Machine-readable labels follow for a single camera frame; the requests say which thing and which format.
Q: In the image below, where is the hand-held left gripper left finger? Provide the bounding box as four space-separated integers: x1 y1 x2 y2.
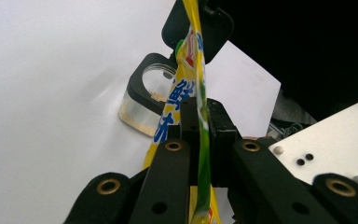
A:
167 96 200 188

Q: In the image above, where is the right hand-held gripper cable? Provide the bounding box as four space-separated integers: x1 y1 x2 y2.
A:
268 121 307 139

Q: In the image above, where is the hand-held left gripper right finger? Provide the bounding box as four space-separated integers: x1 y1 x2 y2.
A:
206 97 243 189

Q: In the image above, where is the yellow spouted refill pouch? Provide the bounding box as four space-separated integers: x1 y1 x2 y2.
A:
141 0 223 224

